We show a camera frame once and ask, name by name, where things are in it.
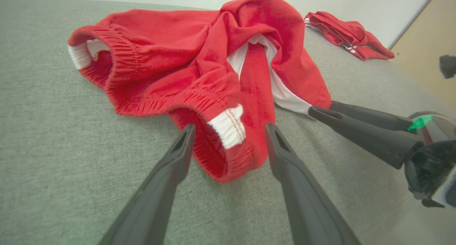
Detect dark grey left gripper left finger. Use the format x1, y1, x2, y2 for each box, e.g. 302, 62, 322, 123
98, 124, 197, 245

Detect dark grey blurry object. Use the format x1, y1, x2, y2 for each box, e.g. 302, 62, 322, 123
439, 54, 456, 79

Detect red Bulls basketball jersey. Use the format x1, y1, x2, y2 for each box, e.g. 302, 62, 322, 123
304, 11, 395, 61

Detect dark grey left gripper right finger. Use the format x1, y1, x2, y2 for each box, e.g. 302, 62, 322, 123
265, 123, 362, 245

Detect grey fabric mat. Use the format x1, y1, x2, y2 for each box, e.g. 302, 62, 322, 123
0, 0, 456, 245

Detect red shorts with white trim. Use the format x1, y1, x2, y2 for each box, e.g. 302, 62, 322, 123
67, 0, 332, 183

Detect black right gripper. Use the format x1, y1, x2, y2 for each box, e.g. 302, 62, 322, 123
308, 100, 456, 208

